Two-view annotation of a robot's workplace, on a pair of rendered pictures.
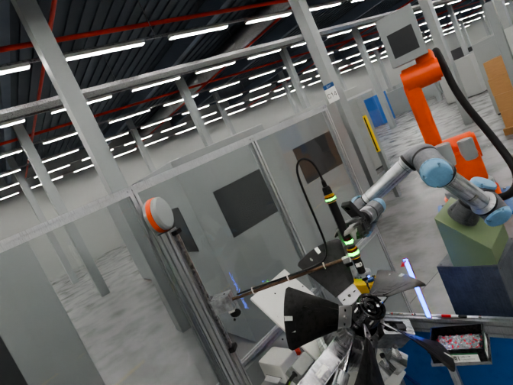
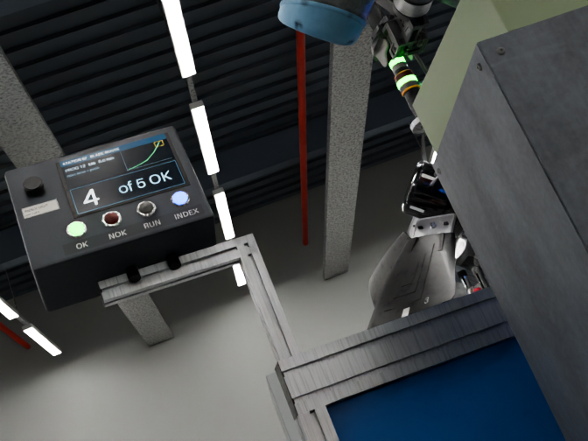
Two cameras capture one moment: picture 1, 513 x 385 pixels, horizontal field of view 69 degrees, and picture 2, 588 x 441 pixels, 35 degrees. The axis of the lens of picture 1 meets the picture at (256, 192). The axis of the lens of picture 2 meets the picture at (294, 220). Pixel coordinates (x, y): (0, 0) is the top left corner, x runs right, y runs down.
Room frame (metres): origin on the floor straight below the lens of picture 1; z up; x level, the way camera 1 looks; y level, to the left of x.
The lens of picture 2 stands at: (2.00, -2.00, 0.59)
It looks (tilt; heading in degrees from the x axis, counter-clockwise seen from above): 20 degrees up; 117
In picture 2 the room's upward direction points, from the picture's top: 23 degrees counter-clockwise
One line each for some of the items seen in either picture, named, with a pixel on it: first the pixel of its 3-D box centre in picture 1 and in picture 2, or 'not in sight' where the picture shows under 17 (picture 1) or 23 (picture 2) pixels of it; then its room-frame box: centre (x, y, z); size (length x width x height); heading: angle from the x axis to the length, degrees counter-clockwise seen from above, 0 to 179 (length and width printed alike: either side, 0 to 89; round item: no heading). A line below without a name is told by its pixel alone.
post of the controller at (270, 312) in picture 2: not in sight; (265, 298); (1.34, -0.89, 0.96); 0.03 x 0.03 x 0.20; 42
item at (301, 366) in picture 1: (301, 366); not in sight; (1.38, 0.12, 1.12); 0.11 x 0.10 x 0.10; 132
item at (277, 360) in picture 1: (278, 366); not in sight; (1.80, 0.27, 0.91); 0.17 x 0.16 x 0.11; 42
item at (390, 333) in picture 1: (390, 333); not in sight; (1.55, -0.28, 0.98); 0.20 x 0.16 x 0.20; 42
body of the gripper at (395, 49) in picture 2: (359, 224); (405, 24); (1.57, -0.34, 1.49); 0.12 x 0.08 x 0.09; 132
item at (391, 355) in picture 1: (395, 360); not in sight; (1.47, -0.24, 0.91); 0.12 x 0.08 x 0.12; 42
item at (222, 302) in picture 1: (222, 302); not in sight; (1.63, 0.35, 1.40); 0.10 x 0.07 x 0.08; 77
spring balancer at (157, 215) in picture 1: (158, 215); not in sight; (1.65, 0.44, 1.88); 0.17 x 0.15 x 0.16; 132
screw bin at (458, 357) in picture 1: (457, 344); not in sight; (1.49, -0.52, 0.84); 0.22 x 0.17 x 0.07; 56
